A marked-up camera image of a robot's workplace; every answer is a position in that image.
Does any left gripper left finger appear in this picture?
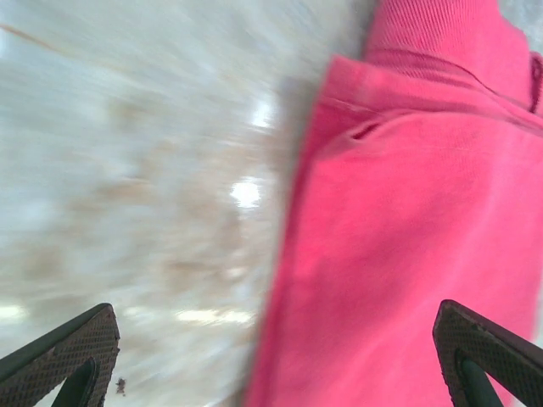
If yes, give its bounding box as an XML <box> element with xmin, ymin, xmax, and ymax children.
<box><xmin>0</xmin><ymin>303</ymin><xmax>121</xmax><ymax>407</ymax></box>

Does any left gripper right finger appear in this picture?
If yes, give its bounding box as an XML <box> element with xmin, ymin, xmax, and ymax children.
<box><xmin>432</xmin><ymin>298</ymin><xmax>543</xmax><ymax>407</ymax></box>

